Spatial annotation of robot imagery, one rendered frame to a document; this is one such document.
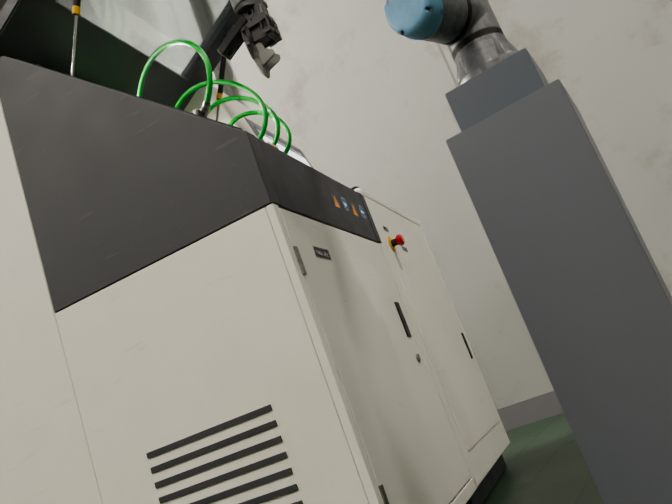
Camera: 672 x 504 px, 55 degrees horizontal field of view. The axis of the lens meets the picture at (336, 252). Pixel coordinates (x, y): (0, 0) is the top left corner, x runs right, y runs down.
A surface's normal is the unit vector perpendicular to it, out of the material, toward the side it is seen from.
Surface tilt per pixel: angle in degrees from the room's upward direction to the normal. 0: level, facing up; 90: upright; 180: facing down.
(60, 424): 90
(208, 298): 90
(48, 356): 90
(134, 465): 90
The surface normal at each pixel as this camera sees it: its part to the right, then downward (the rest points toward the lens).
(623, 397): -0.48, -0.05
